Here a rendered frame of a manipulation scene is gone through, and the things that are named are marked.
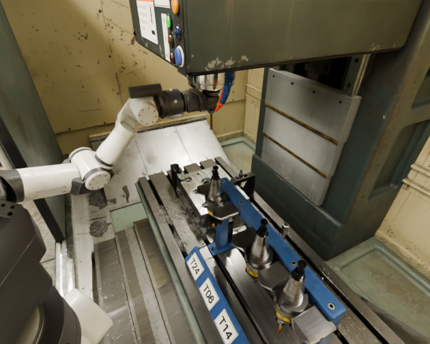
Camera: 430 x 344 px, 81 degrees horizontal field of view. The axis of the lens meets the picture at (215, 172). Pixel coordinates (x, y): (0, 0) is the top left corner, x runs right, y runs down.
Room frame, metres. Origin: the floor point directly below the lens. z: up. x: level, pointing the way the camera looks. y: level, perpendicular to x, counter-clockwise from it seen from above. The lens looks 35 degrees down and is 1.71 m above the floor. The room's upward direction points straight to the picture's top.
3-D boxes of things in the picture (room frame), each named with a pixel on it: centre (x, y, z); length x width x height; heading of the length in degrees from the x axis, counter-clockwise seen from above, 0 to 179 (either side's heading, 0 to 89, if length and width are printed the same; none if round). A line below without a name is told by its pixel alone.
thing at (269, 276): (0.31, -0.13, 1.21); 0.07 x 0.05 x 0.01; 117
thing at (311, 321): (0.21, -0.18, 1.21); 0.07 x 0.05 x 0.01; 117
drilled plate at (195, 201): (0.89, 0.02, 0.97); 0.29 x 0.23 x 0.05; 27
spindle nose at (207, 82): (0.86, 0.01, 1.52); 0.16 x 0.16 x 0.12
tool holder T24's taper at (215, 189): (0.56, 0.00, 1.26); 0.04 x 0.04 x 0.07
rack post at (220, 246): (0.63, -0.03, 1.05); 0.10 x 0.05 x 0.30; 117
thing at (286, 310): (0.26, -0.15, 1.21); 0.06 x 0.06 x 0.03
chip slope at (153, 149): (1.46, 0.32, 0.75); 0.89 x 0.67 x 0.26; 117
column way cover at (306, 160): (1.07, -0.38, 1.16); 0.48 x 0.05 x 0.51; 27
